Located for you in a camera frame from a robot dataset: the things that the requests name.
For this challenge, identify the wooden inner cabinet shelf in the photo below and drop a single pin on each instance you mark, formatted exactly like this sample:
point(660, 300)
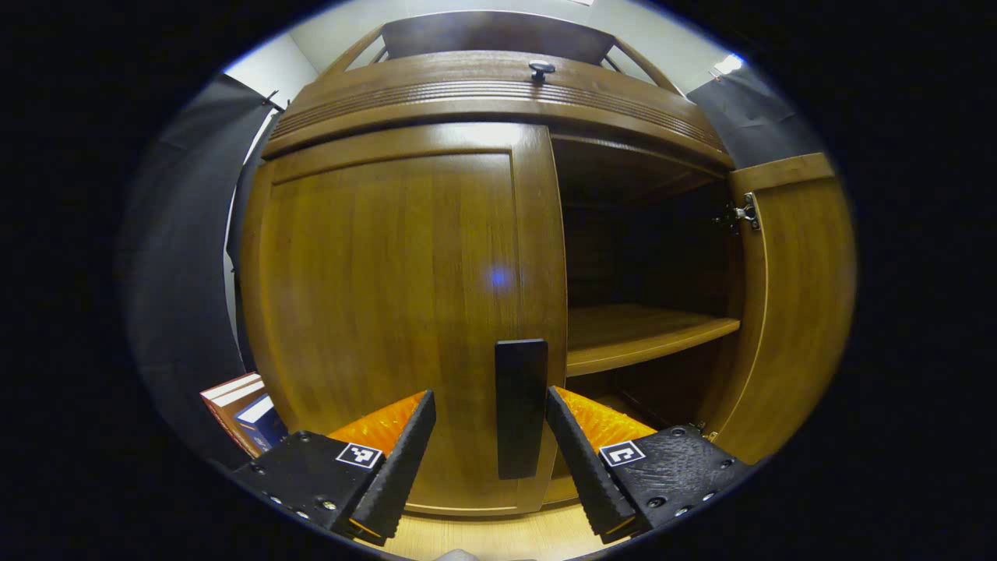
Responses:
point(631, 335)

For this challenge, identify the wooden shoe cabinet door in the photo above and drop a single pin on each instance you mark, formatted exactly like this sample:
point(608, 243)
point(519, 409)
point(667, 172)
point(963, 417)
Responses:
point(374, 296)
point(794, 312)

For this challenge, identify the red and white book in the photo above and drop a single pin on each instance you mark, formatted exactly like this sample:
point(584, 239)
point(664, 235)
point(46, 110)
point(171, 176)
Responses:
point(220, 403)

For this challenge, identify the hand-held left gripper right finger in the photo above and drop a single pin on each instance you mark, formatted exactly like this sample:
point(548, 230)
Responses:
point(588, 467)

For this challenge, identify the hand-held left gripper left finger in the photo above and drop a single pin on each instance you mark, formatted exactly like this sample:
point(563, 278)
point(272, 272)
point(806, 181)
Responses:
point(397, 475)

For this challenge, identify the small ceiling light panel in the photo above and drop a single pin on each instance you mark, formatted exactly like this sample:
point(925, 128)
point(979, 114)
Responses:
point(729, 64)

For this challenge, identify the brown wooden shoe cabinet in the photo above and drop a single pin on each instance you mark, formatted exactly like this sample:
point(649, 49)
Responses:
point(498, 86)

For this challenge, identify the blue book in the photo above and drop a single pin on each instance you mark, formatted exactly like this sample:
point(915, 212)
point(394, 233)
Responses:
point(265, 425)

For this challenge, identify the black drawer knob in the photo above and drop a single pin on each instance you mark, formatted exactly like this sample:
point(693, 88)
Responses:
point(542, 70)

